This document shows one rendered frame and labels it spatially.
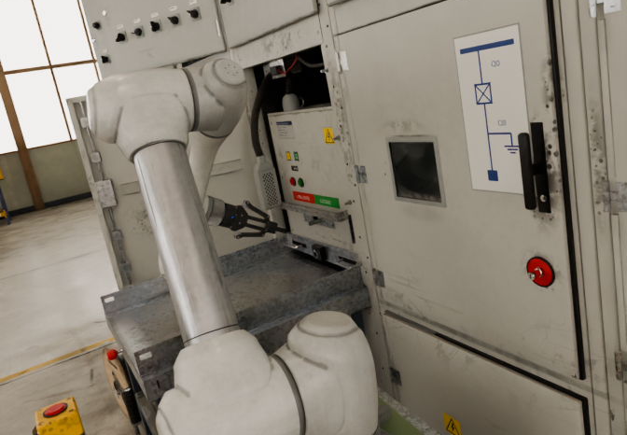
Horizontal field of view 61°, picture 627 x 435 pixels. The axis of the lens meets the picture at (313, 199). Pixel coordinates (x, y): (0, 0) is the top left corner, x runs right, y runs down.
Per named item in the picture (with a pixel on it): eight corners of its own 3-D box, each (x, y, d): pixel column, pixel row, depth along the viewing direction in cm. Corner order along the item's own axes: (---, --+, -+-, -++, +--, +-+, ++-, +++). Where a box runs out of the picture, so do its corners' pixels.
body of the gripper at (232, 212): (219, 200, 171) (245, 206, 176) (212, 225, 171) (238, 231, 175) (228, 202, 165) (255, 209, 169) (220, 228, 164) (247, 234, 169)
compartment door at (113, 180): (120, 287, 210) (68, 99, 194) (276, 247, 222) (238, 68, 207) (118, 292, 203) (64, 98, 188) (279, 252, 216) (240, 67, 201)
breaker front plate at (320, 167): (360, 260, 167) (333, 108, 157) (289, 237, 209) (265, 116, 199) (364, 259, 167) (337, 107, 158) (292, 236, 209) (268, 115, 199)
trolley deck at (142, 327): (148, 402, 130) (143, 381, 129) (108, 327, 184) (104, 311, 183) (370, 305, 162) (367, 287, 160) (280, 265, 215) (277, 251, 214)
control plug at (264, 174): (265, 210, 196) (256, 164, 193) (259, 209, 200) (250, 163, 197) (284, 204, 200) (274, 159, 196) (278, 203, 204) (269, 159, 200)
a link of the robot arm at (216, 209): (194, 221, 168) (212, 226, 171) (203, 225, 161) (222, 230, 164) (202, 193, 169) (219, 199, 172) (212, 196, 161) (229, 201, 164)
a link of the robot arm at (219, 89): (228, 91, 126) (172, 98, 120) (246, 41, 111) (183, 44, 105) (245, 139, 122) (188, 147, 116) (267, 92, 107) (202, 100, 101)
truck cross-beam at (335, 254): (368, 275, 165) (364, 258, 164) (288, 246, 212) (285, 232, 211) (380, 271, 167) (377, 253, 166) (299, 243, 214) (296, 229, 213)
